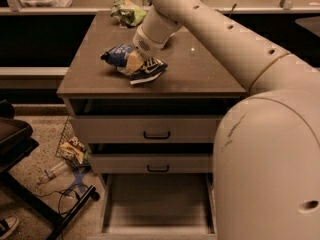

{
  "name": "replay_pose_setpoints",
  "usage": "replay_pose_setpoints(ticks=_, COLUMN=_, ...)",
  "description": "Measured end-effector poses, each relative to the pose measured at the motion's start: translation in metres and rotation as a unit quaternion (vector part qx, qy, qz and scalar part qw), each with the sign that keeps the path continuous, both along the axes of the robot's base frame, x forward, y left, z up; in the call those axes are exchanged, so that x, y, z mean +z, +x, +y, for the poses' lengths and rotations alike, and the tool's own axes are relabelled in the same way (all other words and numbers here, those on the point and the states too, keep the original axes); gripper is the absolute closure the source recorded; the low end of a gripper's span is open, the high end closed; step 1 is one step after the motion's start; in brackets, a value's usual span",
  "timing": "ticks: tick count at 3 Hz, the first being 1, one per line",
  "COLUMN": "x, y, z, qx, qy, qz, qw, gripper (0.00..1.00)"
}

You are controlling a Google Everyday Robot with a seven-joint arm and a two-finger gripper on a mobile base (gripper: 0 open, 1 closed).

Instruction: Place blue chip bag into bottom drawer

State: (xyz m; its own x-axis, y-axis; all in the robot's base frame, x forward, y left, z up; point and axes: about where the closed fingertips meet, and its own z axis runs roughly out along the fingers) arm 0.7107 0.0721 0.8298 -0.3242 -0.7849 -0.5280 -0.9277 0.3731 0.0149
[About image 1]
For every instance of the black tray on cart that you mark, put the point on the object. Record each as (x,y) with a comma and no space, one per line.
(13,134)

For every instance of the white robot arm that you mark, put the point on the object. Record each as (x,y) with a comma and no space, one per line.
(267,147)

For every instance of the blue tape cross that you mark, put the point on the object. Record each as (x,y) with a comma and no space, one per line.
(77,184)

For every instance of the bottom drawer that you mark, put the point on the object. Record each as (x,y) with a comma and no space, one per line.
(156,207)

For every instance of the grey drawer cabinet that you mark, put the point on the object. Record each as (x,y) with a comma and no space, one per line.
(194,84)

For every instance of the drawer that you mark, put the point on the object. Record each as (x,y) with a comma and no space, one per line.
(145,129)
(151,163)
(156,207)

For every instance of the green chip bag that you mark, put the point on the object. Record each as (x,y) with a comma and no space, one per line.
(128,13)

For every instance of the snack bag in basket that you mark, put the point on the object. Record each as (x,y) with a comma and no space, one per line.
(76,148)

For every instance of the middle drawer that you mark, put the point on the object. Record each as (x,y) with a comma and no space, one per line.
(151,163)

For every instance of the top drawer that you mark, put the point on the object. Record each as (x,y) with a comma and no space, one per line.
(145,129)

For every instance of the blue chip bag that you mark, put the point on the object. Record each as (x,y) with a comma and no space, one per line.
(149,71)

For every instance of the wire basket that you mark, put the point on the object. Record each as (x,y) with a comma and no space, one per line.
(68,133)

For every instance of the sneaker shoe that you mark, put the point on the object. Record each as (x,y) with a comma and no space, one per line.
(7,226)

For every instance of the clear plastic bottle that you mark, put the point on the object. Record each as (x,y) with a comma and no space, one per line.
(53,172)

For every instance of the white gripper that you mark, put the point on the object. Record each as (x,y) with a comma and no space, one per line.
(146,47)

